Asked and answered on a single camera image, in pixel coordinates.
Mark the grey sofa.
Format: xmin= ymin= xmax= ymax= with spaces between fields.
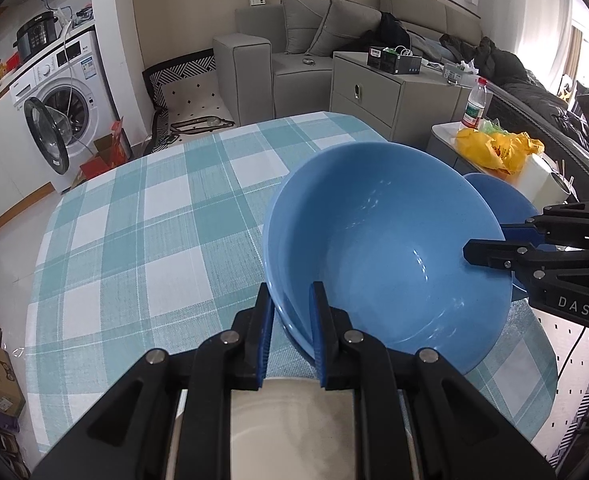
xmin=213 ymin=0 xmax=589 ymax=196

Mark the grey pillow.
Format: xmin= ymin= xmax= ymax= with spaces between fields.
xmin=307 ymin=0 xmax=382 ymax=58
xmin=280 ymin=0 xmax=332 ymax=56

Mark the grey drawer cabinet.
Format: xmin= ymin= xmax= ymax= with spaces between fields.
xmin=330 ymin=51 xmax=480 ymax=148

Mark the black and white rug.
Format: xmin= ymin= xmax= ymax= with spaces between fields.
xmin=142 ymin=49 xmax=235 ymax=156

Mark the black pressure cooker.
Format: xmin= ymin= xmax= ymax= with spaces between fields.
xmin=14 ymin=10 xmax=59 ymax=65

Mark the black cable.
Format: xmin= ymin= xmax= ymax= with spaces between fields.
xmin=557 ymin=327 xmax=589 ymax=396

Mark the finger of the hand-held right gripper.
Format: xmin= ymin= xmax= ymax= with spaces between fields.
xmin=500 ymin=200 xmax=589 ymax=247
xmin=463 ymin=237 xmax=589 ymax=273

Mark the white dotted mat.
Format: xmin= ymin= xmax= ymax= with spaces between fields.
xmin=529 ymin=305 xmax=589 ymax=466

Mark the black box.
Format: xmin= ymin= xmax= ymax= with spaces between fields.
xmin=367 ymin=46 xmax=422 ymax=75

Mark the dark padded jacket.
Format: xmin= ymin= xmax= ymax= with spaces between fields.
xmin=439 ymin=32 xmax=589 ymax=171

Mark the beige plate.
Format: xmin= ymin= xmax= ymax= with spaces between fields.
xmin=167 ymin=377 xmax=425 ymax=480

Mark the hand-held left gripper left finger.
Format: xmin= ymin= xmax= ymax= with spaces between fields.
xmin=32 ymin=284 xmax=275 ymax=480

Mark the white paper container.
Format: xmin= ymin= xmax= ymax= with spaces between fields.
xmin=517 ymin=152 xmax=575 ymax=206

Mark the teal checked tablecloth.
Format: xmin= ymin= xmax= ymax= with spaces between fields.
xmin=24 ymin=111 xmax=560 ymax=456

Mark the white washing machine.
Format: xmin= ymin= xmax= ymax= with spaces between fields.
xmin=8 ymin=30 xmax=118 ymax=195

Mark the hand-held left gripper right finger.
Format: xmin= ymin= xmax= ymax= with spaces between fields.
xmin=310 ymin=281 xmax=557 ymax=480

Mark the plastic water bottle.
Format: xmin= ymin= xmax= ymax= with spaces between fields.
xmin=460 ymin=77 xmax=490 ymax=130

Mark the red cardboard box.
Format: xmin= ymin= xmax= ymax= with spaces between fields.
xmin=69 ymin=116 xmax=132 ymax=188

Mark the white side table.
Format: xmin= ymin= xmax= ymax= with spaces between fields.
xmin=427 ymin=122 xmax=480 ymax=168

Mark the black jacket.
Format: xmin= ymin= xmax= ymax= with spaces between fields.
xmin=359 ymin=11 xmax=410 ymax=53

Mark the blue bowl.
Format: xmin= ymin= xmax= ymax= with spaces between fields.
xmin=262 ymin=141 xmax=514 ymax=376
xmin=461 ymin=172 xmax=559 ymax=306

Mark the yellow plastic bag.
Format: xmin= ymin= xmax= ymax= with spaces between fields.
xmin=455 ymin=127 xmax=545 ymax=176

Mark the small white box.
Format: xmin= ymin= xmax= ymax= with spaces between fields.
xmin=441 ymin=60 xmax=477 ymax=86

